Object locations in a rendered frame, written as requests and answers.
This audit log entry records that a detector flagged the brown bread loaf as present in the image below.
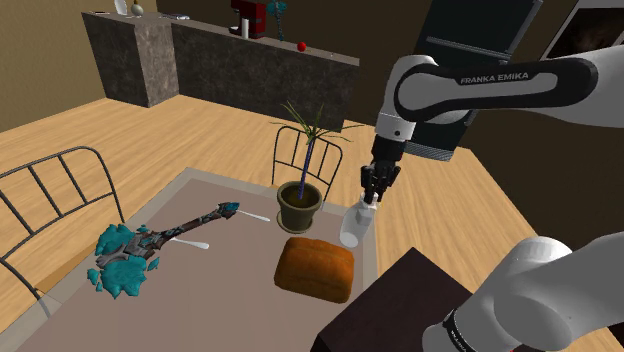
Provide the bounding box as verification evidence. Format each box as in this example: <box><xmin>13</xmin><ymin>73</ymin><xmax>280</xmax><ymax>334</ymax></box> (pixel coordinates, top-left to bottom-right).
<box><xmin>273</xmin><ymin>236</ymin><xmax>356</xmax><ymax>305</ymax></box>

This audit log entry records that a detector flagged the white spoon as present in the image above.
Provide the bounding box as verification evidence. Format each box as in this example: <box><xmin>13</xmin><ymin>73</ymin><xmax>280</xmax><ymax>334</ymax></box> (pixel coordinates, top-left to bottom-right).
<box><xmin>235</xmin><ymin>209</ymin><xmax>271</xmax><ymax>223</ymax></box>
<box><xmin>168</xmin><ymin>236</ymin><xmax>211</xmax><ymax>251</ymax></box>

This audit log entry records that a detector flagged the black metal chair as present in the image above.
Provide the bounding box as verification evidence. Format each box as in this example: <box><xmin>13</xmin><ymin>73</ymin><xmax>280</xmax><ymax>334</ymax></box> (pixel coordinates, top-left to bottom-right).
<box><xmin>0</xmin><ymin>145</ymin><xmax>126</xmax><ymax>304</ymax></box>
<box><xmin>270</xmin><ymin>124</ymin><xmax>344</xmax><ymax>204</ymax></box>

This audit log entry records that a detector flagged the grey dining table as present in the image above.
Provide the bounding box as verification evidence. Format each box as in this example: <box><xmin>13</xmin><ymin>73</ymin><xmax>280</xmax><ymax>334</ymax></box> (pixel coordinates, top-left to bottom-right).
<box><xmin>0</xmin><ymin>167</ymin><xmax>380</xmax><ymax>352</ymax></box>

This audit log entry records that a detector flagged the green plant in olive pot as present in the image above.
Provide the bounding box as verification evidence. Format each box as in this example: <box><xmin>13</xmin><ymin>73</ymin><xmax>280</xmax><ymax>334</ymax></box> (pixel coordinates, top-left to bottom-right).
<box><xmin>268</xmin><ymin>100</ymin><xmax>365</xmax><ymax>235</ymax></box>

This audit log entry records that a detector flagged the dark stone kitchen counter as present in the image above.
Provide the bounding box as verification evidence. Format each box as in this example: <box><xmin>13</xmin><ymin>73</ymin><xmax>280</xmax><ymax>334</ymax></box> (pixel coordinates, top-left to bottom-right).
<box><xmin>81</xmin><ymin>0</ymin><xmax>361</xmax><ymax>133</ymax></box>

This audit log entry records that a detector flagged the dark robot stand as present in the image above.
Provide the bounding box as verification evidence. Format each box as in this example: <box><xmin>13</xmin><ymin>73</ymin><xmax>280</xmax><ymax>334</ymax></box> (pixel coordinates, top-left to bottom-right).
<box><xmin>310</xmin><ymin>246</ymin><xmax>540</xmax><ymax>352</ymax></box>

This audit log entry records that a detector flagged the dark refrigerator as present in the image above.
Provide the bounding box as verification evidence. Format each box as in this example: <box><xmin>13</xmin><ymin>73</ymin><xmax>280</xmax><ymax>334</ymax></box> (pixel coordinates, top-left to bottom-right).
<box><xmin>405</xmin><ymin>0</ymin><xmax>544</xmax><ymax>163</ymax></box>

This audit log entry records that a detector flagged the framed wall picture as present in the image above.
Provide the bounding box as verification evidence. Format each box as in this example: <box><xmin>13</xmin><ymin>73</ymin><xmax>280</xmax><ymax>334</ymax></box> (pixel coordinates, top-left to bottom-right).
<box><xmin>539</xmin><ymin>0</ymin><xmax>624</xmax><ymax>62</ymax></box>

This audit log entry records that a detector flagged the teal fantasy axe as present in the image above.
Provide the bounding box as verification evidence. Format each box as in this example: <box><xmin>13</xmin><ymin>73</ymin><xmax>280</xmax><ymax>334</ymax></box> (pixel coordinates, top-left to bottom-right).
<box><xmin>87</xmin><ymin>201</ymin><xmax>242</xmax><ymax>300</ymax></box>

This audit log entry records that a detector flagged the clear white bottle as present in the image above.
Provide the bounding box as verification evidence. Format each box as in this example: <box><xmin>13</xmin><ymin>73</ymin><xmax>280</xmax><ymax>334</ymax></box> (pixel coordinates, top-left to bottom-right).
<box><xmin>339</xmin><ymin>192</ymin><xmax>380</xmax><ymax>249</ymax></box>

